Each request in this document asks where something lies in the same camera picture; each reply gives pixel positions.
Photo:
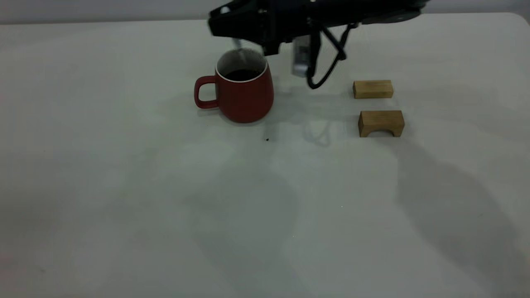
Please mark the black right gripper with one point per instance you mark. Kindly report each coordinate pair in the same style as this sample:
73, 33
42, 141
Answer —
285, 20

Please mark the rectangular wooden block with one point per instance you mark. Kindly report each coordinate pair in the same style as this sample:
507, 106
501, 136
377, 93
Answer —
372, 89

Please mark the arched wooden block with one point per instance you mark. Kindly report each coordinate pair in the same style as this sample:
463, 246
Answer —
381, 120

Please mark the dark coffee liquid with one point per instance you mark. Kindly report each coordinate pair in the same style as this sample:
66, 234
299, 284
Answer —
242, 75

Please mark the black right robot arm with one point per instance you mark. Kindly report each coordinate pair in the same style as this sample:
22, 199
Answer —
372, 10

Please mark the red ceramic mug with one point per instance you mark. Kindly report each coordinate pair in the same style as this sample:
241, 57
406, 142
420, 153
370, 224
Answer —
248, 99

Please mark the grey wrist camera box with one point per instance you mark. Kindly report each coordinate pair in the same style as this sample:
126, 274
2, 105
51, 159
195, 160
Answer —
301, 56

